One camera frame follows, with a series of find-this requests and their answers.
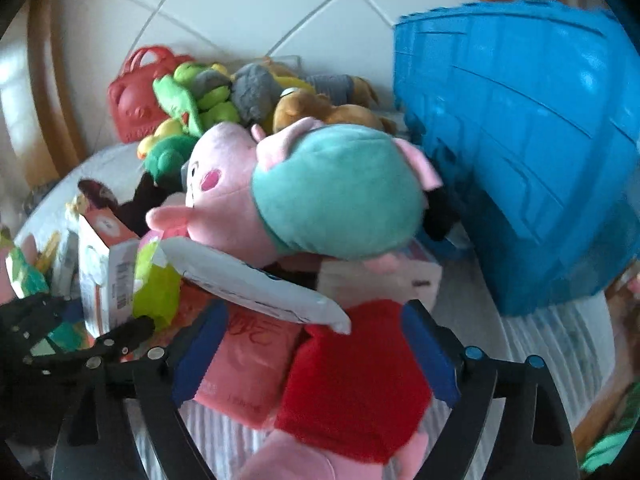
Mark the green cloth item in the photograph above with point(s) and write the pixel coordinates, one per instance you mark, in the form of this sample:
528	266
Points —
612	452

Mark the white and orange box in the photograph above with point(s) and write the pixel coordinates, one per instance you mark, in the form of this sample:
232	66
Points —
100	270

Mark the green and yellow turtle plush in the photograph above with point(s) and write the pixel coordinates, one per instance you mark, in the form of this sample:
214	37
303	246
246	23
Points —
165	155

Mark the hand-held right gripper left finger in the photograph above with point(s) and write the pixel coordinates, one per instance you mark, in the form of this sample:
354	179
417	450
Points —
200	355

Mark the pink pig plush red dress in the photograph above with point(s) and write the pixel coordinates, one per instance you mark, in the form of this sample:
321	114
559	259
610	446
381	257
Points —
350	385

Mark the wooden chair frame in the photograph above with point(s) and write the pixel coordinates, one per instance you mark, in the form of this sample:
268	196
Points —
50	85

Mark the white padded envelope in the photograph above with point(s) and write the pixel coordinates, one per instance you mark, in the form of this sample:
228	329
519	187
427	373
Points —
255	282

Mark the blue plastic basket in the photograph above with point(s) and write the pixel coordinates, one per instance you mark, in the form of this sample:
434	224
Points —
530	150

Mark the brown dog plush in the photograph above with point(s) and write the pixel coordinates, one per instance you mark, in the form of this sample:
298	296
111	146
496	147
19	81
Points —
325	110

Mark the pink packet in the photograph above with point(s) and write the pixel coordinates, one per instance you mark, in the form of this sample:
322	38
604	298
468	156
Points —
250	365

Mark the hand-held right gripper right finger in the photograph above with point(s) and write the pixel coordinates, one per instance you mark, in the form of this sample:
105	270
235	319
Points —
430	360

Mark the black cloth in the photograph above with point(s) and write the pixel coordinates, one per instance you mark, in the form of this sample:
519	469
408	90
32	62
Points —
142	207

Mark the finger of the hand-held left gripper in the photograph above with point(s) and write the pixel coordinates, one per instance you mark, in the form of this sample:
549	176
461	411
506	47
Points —
35	312
125	335

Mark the green frog plush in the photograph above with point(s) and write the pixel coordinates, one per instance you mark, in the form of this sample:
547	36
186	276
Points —
202	97

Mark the lime green packet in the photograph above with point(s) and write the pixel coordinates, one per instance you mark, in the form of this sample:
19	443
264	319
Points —
156	287

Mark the grey plush toy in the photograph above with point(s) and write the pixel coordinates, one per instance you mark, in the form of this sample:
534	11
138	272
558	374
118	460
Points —
255	91

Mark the pink pig plush teal shirt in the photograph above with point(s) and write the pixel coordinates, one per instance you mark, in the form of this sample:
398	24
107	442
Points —
340	200

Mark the red toy handbag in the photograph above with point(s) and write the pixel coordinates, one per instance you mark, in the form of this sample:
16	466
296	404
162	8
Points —
137	102

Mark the green patterned packet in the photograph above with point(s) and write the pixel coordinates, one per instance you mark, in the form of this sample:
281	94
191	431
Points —
25	272

